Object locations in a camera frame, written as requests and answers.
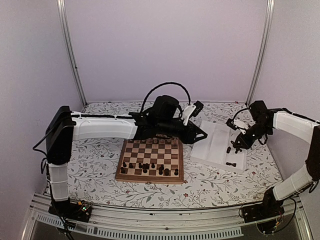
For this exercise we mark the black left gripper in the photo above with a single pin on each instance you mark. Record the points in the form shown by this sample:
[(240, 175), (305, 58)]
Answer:
[(191, 133)]

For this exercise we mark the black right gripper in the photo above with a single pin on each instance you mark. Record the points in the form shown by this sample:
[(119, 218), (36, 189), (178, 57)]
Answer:
[(246, 143)]

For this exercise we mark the white plastic compartment tray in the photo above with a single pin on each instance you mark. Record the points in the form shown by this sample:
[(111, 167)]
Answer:
[(212, 151)]

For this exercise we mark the dark chess piece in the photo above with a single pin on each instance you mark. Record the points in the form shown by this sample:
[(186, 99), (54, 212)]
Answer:
[(231, 164), (176, 172), (166, 172)]

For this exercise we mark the wooden chess board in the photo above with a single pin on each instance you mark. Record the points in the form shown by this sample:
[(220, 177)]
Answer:
[(170, 155)]

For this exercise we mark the dark wooden king piece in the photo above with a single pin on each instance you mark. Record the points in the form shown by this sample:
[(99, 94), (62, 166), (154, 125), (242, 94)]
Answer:
[(144, 169)]

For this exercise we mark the dark chess piece corner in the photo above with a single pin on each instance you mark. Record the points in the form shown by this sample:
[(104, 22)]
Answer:
[(123, 168)]

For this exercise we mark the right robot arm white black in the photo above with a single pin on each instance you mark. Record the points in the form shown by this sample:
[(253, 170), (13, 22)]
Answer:
[(293, 128)]

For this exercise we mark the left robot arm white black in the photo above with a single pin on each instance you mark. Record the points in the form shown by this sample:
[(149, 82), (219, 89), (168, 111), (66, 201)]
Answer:
[(68, 126)]

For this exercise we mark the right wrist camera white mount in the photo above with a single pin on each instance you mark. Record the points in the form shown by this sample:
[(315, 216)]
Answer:
[(236, 124)]

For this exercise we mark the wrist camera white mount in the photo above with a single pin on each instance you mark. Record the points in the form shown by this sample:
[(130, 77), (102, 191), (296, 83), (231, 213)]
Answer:
[(192, 110), (236, 124)]

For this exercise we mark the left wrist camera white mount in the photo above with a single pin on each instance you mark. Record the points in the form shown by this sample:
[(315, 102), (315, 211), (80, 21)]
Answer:
[(192, 110)]

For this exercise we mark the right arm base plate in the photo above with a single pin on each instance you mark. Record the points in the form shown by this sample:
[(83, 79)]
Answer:
[(261, 211)]

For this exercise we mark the right aluminium frame post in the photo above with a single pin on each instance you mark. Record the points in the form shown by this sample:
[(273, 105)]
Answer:
[(270, 4)]

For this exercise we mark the aluminium frame post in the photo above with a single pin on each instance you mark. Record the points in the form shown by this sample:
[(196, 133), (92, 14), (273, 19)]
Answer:
[(270, 4), (61, 7)]

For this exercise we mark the front aluminium rail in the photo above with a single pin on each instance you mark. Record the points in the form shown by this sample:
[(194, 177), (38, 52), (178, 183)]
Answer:
[(125, 223)]

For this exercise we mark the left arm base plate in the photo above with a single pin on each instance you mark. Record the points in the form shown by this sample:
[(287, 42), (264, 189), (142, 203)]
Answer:
[(79, 211)]

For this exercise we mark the left aluminium frame post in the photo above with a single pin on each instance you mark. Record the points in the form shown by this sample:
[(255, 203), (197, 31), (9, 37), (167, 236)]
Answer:
[(61, 7)]

